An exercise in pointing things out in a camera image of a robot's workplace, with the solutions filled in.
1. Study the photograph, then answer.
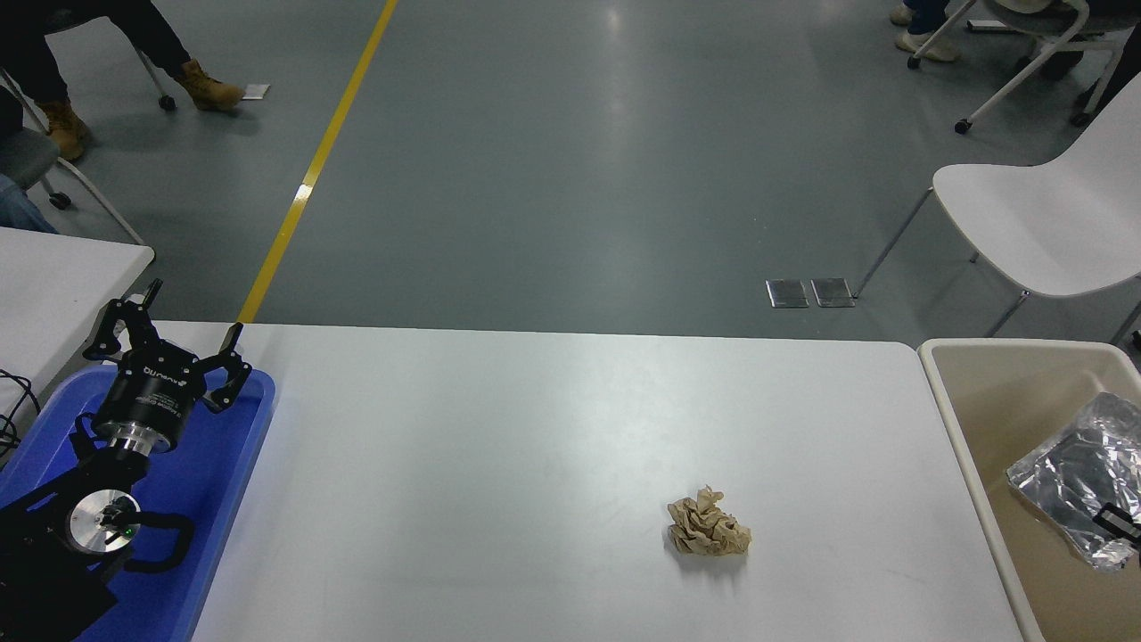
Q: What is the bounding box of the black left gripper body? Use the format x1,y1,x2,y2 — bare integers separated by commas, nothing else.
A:
94,348,209,443

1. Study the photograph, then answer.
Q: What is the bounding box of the foil tray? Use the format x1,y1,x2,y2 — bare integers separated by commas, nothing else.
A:
1006,392,1141,572

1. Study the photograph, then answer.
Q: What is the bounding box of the white side table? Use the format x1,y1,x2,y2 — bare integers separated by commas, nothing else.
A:
0,226,157,429

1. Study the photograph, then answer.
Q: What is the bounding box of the blue plastic tray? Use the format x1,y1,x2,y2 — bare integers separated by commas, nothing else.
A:
0,364,277,642

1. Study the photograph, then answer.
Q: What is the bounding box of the large pale bin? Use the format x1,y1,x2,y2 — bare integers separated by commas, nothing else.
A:
918,339,1141,642

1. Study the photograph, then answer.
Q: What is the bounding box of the grey office chair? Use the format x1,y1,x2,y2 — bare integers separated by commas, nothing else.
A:
0,129,144,246

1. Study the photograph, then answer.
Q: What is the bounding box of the white shell chair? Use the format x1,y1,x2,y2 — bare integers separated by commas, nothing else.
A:
851,71,1141,347

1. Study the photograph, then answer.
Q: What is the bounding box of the crumpled tan paper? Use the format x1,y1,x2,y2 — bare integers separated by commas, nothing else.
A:
667,486,752,557

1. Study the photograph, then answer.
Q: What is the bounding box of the thin black cable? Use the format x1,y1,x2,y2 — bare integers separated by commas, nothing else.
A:
0,368,41,465

